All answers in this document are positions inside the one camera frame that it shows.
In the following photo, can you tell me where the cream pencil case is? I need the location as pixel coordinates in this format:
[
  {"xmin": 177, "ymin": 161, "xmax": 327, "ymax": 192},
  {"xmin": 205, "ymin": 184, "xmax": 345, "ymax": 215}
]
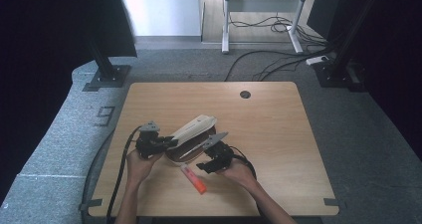
[{"xmin": 164, "ymin": 113, "xmax": 219, "ymax": 168}]

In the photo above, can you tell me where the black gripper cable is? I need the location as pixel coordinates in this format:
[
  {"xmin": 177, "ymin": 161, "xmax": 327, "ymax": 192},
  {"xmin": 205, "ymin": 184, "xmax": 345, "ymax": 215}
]
[
  {"xmin": 229, "ymin": 145, "xmax": 258, "ymax": 181},
  {"xmin": 105, "ymin": 125, "xmax": 144, "ymax": 224}
]

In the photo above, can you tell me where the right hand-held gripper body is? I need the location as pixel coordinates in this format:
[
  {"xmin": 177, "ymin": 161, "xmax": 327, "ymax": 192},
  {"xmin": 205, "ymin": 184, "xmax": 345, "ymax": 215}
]
[{"xmin": 200, "ymin": 131, "xmax": 237, "ymax": 172}]

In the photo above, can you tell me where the orange highlighter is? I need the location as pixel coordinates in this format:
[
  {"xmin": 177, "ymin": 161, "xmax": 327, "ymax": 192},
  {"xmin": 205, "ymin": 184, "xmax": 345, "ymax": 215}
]
[{"xmin": 179, "ymin": 162, "xmax": 208, "ymax": 196}]

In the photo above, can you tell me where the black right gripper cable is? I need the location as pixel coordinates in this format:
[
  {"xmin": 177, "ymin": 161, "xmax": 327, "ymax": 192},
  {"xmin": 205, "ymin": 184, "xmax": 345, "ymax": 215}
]
[{"xmin": 229, "ymin": 145, "xmax": 258, "ymax": 181}]

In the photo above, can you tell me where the person's left hand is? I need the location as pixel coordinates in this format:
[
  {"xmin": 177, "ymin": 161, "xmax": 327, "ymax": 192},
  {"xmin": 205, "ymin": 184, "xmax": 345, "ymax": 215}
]
[{"xmin": 125, "ymin": 148, "xmax": 164, "ymax": 186}]

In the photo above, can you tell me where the black metal stand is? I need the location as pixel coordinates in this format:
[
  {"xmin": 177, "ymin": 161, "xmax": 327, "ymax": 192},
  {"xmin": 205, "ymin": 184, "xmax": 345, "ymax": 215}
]
[
  {"xmin": 313, "ymin": 0, "xmax": 387, "ymax": 93},
  {"xmin": 82, "ymin": 34, "xmax": 132, "ymax": 93}
]

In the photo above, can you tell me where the grey tape strip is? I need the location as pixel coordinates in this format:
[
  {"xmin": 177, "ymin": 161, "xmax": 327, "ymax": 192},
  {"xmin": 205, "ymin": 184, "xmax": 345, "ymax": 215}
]
[
  {"xmin": 78, "ymin": 198, "xmax": 105, "ymax": 213},
  {"xmin": 322, "ymin": 197, "xmax": 346, "ymax": 208}
]

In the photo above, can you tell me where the white desk frame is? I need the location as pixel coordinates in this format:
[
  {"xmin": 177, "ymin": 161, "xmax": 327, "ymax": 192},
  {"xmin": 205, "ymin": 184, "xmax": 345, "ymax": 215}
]
[{"xmin": 221, "ymin": 0, "xmax": 312, "ymax": 55}]

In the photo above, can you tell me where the person's right hand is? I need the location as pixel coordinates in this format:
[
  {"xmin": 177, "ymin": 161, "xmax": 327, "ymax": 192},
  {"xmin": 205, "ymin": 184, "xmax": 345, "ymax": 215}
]
[{"xmin": 216, "ymin": 156, "xmax": 259, "ymax": 192}]

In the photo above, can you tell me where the tangle of black floor cables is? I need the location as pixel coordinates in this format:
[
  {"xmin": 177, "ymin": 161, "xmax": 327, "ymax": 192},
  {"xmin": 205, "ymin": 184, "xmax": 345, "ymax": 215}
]
[{"xmin": 224, "ymin": 14, "xmax": 336, "ymax": 83}]

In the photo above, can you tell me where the dark curtain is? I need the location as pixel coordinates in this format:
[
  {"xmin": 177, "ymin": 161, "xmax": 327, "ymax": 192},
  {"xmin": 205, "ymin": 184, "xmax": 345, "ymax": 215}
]
[
  {"xmin": 0, "ymin": 0, "xmax": 138, "ymax": 205},
  {"xmin": 307, "ymin": 0, "xmax": 422, "ymax": 162}
]

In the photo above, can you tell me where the white power strip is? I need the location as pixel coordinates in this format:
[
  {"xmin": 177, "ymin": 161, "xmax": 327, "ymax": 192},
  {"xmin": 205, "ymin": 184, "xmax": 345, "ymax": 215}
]
[{"xmin": 305, "ymin": 55, "xmax": 329, "ymax": 67}]

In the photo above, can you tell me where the white wall panel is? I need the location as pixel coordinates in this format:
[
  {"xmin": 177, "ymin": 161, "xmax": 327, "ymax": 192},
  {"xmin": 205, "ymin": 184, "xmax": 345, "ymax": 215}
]
[{"xmin": 116, "ymin": 0, "xmax": 203, "ymax": 38}]

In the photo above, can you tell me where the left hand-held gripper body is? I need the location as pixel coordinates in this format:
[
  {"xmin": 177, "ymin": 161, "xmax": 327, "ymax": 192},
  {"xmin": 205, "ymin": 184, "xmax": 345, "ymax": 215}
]
[{"xmin": 134, "ymin": 120, "xmax": 167, "ymax": 160}]

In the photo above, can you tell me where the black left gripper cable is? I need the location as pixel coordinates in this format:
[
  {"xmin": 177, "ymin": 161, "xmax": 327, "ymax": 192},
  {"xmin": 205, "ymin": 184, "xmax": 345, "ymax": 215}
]
[{"xmin": 105, "ymin": 125, "xmax": 144, "ymax": 224}]

